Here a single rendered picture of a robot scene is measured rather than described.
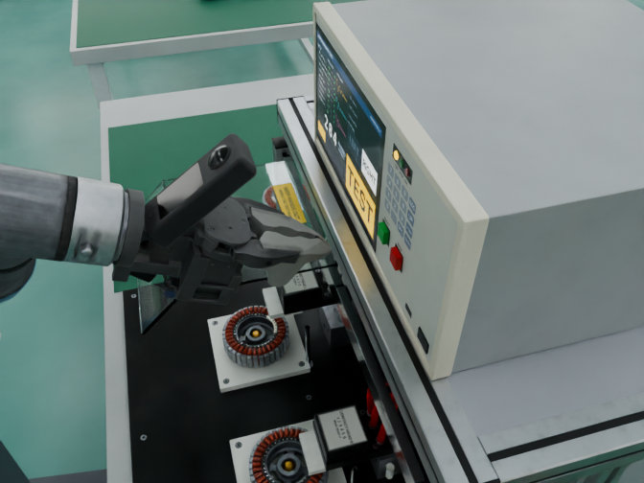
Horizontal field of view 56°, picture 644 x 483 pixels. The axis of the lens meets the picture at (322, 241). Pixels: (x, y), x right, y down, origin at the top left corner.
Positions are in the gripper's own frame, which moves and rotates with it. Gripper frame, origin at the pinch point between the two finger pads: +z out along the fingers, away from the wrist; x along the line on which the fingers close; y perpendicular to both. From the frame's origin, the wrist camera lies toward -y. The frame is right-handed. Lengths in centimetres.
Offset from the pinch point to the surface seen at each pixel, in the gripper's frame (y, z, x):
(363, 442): 26.8, 16.9, 6.8
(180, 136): 45, 8, -94
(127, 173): 50, -4, -81
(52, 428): 135, -7, -66
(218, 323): 41.5, 6.8, -26.3
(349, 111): -9.0, 3.5, -13.4
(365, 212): -0.7, 7.4, -6.0
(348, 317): 11.5, 9.3, -0.8
